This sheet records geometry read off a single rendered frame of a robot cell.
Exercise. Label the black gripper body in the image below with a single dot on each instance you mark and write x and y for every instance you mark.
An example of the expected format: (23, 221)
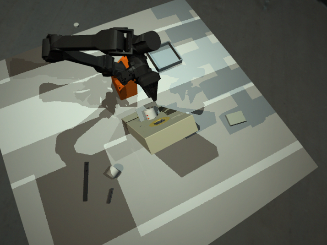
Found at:
(145, 74)

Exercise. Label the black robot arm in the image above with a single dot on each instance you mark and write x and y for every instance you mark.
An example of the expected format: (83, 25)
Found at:
(111, 42)

